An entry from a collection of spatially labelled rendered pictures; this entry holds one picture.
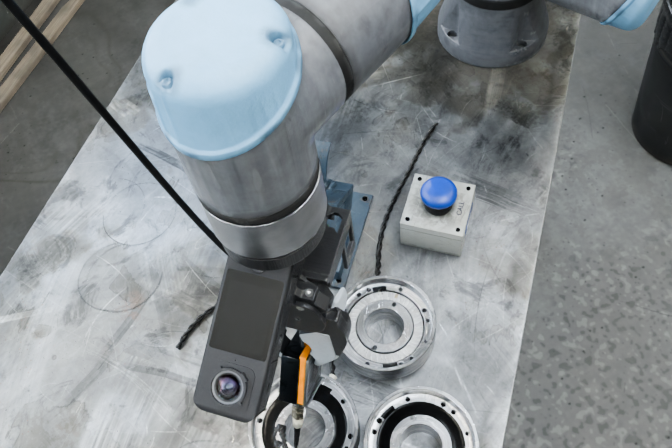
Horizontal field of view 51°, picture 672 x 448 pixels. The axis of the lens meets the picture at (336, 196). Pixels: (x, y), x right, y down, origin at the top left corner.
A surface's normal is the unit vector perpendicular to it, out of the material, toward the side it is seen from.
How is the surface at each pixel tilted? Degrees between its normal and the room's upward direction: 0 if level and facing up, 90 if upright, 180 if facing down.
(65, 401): 0
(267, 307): 29
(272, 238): 90
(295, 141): 90
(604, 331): 0
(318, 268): 0
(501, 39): 72
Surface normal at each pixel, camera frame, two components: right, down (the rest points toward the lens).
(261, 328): -0.18, -0.10
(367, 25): 0.63, 0.13
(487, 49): -0.24, 0.61
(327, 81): 0.72, 0.29
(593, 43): -0.09, -0.56
